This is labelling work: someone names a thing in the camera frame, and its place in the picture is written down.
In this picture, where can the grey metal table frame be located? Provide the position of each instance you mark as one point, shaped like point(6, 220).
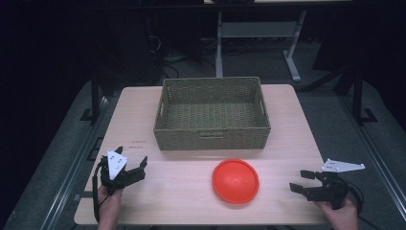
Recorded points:
point(255, 29)

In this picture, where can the person's left hand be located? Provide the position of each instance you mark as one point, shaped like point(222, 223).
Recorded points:
point(110, 200)

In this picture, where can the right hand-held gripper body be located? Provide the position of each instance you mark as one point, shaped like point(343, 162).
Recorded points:
point(330, 188)

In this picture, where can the red plastic bowl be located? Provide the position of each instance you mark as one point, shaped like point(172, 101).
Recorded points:
point(235, 181)

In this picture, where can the olive woven basket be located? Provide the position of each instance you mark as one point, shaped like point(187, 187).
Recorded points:
point(212, 115)

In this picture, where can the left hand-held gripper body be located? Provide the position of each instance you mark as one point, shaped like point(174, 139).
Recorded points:
point(116, 164)

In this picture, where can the person's right hand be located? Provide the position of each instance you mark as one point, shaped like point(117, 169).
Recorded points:
point(343, 215)

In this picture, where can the grey metal floor rail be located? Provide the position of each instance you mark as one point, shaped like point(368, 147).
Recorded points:
point(72, 172)
point(373, 150)

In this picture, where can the black metal stand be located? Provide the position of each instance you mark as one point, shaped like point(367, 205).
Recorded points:
point(95, 96)
point(358, 96)

